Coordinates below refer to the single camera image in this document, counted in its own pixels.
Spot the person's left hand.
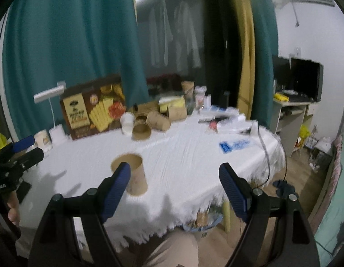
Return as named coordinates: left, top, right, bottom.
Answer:
left=5, top=191, right=20, bottom=227

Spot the cream cartoon mug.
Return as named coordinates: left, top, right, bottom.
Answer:
left=34, top=129, right=52, bottom=153

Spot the upright brown paper cup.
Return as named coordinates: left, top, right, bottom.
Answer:
left=110, top=153, right=148, bottom=196

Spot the white desk lamp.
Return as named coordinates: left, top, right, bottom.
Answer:
left=33, top=83, right=68, bottom=146

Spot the blue white card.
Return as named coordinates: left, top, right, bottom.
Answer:
left=219, top=139, right=251, bottom=154

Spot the lying brown paper cup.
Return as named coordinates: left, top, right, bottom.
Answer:
left=132, top=121, right=151, bottom=140

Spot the white tablecloth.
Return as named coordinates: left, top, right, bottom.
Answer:
left=20, top=115, right=285, bottom=250

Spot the white paper cup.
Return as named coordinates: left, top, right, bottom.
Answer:
left=120, top=112, right=135, bottom=136

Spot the brown cracker box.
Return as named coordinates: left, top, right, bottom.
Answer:
left=60, top=74, right=127, bottom=140

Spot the grey desk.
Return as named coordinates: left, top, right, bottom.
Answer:
left=270, top=98, right=319, bottom=157

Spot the yellow butter box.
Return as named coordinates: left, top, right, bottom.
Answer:
left=158, top=95, right=185, bottom=113

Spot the brown cup at back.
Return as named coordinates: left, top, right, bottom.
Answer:
left=181, top=81, right=194, bottom=99

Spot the teal curtain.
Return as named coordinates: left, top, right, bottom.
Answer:
left=2, top=0, right=149, bottom=138

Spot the black monitor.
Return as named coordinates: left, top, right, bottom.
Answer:
left=273, top=56, right=323, bottom=103

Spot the yellow curtain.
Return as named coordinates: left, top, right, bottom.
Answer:
left=232, top=0, right=256, bottom=119

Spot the black cable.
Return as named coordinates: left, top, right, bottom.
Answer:
left=256, top=127, right=290, bottom=189

